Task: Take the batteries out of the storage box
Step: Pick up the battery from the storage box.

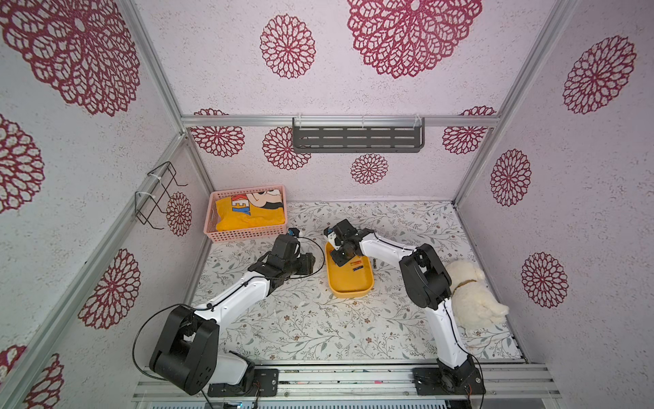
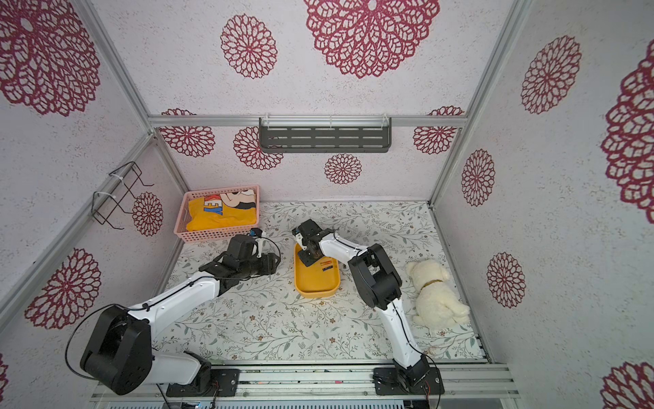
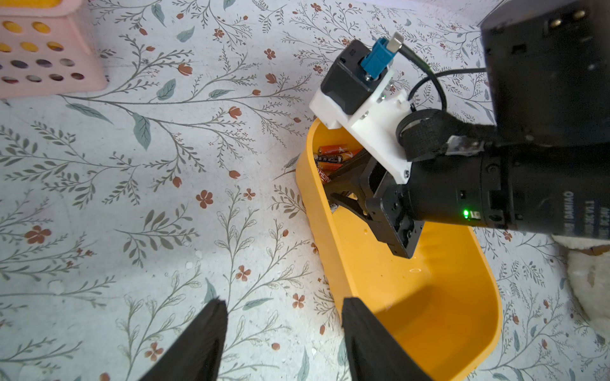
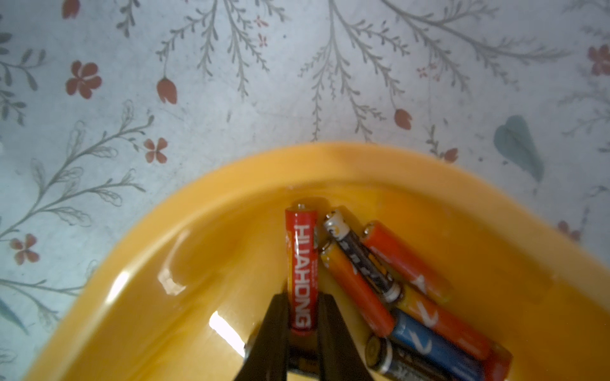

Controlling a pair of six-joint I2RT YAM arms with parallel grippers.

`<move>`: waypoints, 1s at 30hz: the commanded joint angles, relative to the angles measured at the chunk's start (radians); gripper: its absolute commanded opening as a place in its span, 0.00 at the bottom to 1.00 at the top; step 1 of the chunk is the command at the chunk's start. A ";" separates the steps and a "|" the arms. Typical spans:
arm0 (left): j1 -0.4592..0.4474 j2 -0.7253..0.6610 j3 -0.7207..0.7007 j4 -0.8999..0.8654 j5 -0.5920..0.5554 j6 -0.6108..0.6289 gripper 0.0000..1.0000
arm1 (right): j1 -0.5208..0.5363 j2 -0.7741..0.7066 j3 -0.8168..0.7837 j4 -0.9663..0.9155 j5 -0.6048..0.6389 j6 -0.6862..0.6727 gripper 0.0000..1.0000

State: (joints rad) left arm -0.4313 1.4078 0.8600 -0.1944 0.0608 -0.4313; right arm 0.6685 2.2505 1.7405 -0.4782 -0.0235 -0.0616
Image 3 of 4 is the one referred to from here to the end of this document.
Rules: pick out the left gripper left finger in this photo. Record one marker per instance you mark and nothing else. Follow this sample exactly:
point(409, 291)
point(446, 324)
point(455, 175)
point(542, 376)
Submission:
point(197, 352)

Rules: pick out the yellow plastic storage box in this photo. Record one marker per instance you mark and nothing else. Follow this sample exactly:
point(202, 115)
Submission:
point(442, 305)

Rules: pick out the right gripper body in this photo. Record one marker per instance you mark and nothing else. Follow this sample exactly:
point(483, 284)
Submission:
point(388, 211)

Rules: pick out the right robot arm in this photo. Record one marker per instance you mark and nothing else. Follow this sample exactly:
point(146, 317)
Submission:
point(541, 167)

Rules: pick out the white plush toy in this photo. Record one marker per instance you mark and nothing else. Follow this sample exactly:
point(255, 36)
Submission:
point(588, 273)

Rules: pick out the pink plastic basket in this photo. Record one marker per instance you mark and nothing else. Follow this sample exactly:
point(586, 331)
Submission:
point(48, 48)

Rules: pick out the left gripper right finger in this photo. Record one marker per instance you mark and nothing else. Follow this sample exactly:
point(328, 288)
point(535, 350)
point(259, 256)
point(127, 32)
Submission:
point(372, 352)

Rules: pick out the orange red battery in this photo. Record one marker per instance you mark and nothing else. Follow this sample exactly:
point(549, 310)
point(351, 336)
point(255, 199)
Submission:
point(327, 166)

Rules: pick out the black orange battery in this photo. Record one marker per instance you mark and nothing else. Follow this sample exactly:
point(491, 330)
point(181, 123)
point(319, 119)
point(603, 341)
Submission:
point(338, 158)

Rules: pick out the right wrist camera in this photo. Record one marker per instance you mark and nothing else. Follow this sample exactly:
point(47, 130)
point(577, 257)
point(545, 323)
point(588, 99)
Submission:
point(355, 95)

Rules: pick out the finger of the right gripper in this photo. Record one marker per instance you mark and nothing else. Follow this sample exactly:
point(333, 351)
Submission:
point(352, 176)
point(354, 202)

